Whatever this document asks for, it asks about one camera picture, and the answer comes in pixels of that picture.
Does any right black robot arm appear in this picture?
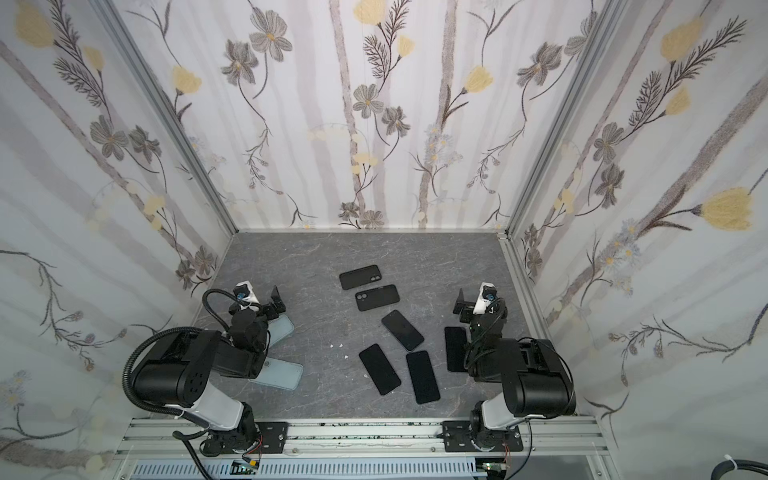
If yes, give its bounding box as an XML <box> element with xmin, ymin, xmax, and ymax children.
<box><xmin>443</xmin><ymin>283</ymin><xmax>577</xmax><ymax>452</ymax></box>

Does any translucent green case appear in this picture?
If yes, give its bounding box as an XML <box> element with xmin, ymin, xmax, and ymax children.
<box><xmin>251</xmin><ymin>357</ymin><xmax>304</xmax><ymax>391</ymax></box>
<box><xmin>268</xmin><ymin>314</ymin><xmax>295</xmax><ymax>346</ymax></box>

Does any upper translucent green case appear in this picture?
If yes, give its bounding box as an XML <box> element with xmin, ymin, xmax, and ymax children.
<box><xmin>268</xmin><ymin>314</ymin><xmax>295</xmax><ymax>346</ymax></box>

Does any left black phone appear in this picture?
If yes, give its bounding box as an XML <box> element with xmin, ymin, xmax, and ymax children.
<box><xmin>359</xmin><ymin>344</ymin><xmax>402</xmax><ymax>396</ymax></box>

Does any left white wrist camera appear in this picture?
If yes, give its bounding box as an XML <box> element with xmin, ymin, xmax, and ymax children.
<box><xmin>233</xmin><ymin>281</ymin><xmax>259</xmax><ymax>305</ymax></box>

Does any black phone with blue edge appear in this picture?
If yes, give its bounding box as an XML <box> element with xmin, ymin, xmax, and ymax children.
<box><xmin>381</xmin><ymin>310</ymin><xmax>424</xmax><ymax>351</ymax></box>

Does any white perforated cable duct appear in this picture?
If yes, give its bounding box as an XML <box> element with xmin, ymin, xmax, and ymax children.
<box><xmin>128</xmin><ymin>458</ymin><xmax>487</xmax><ymax>480</ymax></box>

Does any lower translucent green case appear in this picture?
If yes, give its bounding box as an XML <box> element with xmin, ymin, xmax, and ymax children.
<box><xmin>251</xmin><ymin>357</ymin><xmax>304</xmax><ymax>391</ymax></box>

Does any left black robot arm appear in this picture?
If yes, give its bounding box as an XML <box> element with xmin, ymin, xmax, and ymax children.
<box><xmin>121</xmin><ymin>282</ymin><xmax>286</xmax><ymax>457</ymax></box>

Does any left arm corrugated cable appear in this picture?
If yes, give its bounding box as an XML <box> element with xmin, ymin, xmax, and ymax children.
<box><xmin>121</xmin><ymin>326</ymin><xmax>205</xmax><ymax>415</ymax></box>

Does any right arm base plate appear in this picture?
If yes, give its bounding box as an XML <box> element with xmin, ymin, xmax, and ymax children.
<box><xmin>440</xmin><ymin>420</ymin><xmax>524</xmax><ymax>453</ymax></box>

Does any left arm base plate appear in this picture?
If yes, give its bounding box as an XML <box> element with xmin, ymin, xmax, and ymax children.
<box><xmin>203</xmin><ymin>421</ymin><xmax>289</xmax><ymax>455</ymax></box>

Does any black hose bottom corner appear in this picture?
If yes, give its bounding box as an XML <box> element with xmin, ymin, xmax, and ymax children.
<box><xmin>710</xmin><ymin>455</ymin><xmax>768</xmax><ymax>480</ymax></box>

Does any right black phone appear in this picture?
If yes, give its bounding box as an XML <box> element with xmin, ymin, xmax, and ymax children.
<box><xmin>444</xmin><ymin>326</ymin><xmax>467</xmax><ymax>373</ymax></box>

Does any aluminium mounting rail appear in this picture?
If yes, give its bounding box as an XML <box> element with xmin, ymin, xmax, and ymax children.
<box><xmin>113</xmin><ymin>417</ymin><xmax>610</xmax><ymax>462</ymax></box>

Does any middle black phone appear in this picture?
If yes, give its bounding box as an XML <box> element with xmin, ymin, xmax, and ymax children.
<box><xmin>406</xmin><ymin>350</ymin><xmax>441</xmax><ymax>405</ymax></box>

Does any black phone case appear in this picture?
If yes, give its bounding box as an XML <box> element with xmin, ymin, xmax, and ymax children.
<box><xmin>339</xmin><ymin>265</ymin><xmax>382</xmax><ymax>290</ymax></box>
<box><xmin>355</xmin><ymin>284</ymin><xmax>400</xmax><ymax>312</ymax></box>

